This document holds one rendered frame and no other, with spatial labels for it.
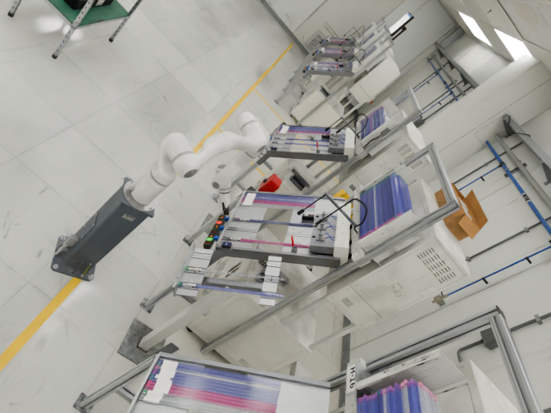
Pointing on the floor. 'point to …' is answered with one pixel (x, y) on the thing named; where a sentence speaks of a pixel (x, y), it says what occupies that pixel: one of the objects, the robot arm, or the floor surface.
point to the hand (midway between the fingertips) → (226, 211)
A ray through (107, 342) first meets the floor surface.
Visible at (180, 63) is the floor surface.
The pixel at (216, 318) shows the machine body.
